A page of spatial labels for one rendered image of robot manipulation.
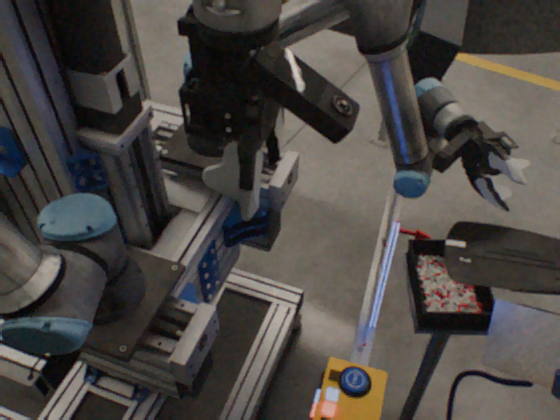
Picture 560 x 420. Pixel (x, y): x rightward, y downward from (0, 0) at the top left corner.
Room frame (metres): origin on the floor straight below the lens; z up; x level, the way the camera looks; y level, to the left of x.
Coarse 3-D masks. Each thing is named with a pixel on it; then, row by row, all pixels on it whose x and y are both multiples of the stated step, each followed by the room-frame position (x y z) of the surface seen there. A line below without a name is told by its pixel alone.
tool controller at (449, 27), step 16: (432, 0) 1.34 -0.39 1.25; (448, 0) 1.36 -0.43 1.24; (464, 0) 1.38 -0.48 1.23; (416, 16) 1.39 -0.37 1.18; (432, 16) 1.26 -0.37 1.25; (448, 16) 1.28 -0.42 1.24; (464, 16) 1.30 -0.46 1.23; (416, 32) 1.20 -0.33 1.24; (432, 32) 1.19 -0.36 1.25; (448, 32) 1.21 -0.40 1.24; (416, 48) 1.19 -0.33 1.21; (432, 48) 1.18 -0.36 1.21; (448, 48) 1.17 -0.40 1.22; (416, 64) 1.19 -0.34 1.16; (432, 64) 1.18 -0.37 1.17; (448, 64) 1.17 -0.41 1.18; (416, 80) 1.18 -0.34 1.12
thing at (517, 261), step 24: (456, 240) 0.62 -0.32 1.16; (480, 240) 0.62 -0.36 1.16; (504, 240) 0.62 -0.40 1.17; (528, 240) 0.61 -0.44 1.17; (552, 240) 0.61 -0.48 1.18; (456, 264) 0.55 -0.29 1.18; (480, 264) 0.55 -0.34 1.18; (504, 264) 0.55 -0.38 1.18; (528, 264) 0.55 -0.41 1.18; (552, 264) 0.55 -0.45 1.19; (528, 288) 0.50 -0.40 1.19; (552, 288) 0.50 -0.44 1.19
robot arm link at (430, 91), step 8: (424, 80) 1.04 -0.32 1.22; (432, 80) 1.04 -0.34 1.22; (416, 88) 1.03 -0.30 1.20; (424, 88) 1.02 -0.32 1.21; (432, 88) 1.01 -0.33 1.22; (440, 88) 1.01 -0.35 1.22; (416, 96) 1.01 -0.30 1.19; (424, 96) 1.00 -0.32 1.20; (432, 96) 0.99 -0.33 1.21; (440, 96) 0.98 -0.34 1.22; (448, 96) 0.98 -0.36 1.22; (424, 104) 0.98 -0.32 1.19; (432, 104) 0.97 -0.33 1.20; (440, 104) 0.96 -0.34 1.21; (448, 104) 0.95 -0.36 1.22; (424, 112) 0.97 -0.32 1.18; (432, 112) 0.95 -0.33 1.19; (424, 120) 0.97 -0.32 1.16; (432, 120) 0.94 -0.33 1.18; (432, 128) 0.97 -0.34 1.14
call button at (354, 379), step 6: (348, 372) 0.41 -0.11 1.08; (354, 372) 0.41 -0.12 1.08; (360, 372) 0.41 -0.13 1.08; (348, 378) 0.40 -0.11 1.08; (354, 378) 0.40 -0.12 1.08; (360, 378) 0.40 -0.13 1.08; (366, 378) 0.40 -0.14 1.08; (348, 384) 0.39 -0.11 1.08; (354, 384) 0.39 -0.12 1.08; (360, 384) 0.39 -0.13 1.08; (348, 390) 0.38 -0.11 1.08; (354, 390) 0.38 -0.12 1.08; (360, 390) 0.38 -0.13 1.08
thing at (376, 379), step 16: (336, 368) 0.42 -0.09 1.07; (352, 368) 0.42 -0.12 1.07; (368, 368) 0.42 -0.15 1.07; (336, 384) 0.39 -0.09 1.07; (368, 384) 0.39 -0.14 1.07; (384, 384) 0.39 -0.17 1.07; (320, 400) 0.36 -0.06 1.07; (352, 400) 0.36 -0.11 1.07; (368, 400) 0.36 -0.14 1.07; (320, 416) 0.34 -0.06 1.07; (336, 416) 0.34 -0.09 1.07; (352, 416) 0.34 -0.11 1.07; (368, 416) 0.34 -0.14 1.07
